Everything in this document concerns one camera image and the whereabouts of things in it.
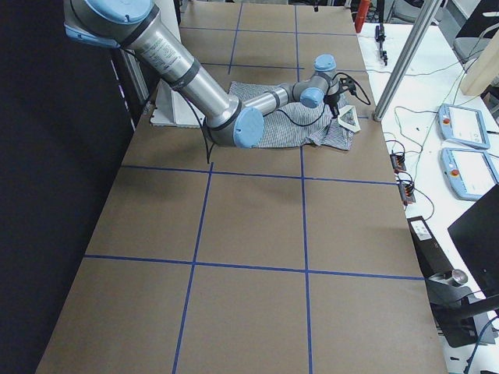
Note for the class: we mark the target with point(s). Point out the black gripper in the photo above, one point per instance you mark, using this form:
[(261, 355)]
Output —
[(331, 100)]

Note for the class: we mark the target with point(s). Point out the blue white striped polo shirt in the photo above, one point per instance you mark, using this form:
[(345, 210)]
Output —
[(262, 125)]

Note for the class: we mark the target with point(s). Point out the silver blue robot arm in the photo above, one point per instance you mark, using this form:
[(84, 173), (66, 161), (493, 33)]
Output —
[(136, 26)]

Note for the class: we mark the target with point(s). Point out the upper small circuit board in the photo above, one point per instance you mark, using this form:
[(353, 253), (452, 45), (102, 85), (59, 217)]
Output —
[(397, 161)]

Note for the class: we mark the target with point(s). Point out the small circuit board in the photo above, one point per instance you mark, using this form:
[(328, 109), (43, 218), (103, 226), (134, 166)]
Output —
[(397, 161), (406, 190)]

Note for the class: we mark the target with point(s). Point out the black tripod tool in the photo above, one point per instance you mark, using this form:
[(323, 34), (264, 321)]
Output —
[(380, 39)]

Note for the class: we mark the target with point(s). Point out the red cylinder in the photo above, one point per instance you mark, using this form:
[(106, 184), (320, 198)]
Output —
[(362, 10)]

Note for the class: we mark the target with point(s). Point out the lower small circuit board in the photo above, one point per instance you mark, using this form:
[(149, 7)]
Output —
[(406, 190)]

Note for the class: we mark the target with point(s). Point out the upper blue teach pendant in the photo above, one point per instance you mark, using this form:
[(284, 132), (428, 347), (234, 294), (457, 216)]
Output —
[(463, 125)]

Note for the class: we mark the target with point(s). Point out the blue teach pendant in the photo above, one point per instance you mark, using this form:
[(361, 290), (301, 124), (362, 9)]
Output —
[(463, 125), (470, 173)]

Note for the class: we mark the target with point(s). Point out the lower blue teach pendant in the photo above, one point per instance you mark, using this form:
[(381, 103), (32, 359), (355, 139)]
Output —
[(470, 173)]

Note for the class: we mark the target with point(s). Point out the beige wooden board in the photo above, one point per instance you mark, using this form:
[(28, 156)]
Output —
[(483, 71)]

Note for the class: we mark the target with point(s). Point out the black box with label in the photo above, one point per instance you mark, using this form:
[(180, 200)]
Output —
[(431, 257)]

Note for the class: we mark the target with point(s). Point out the black monitor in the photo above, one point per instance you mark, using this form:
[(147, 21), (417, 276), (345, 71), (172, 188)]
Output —
[(475, 236)]

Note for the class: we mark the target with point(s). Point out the black stand with metal knob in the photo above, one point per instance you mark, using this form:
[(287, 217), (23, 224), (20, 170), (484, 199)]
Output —
[(459, 313)]

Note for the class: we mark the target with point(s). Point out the aluminium frame post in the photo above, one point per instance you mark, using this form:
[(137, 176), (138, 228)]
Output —
[(416, 35)]

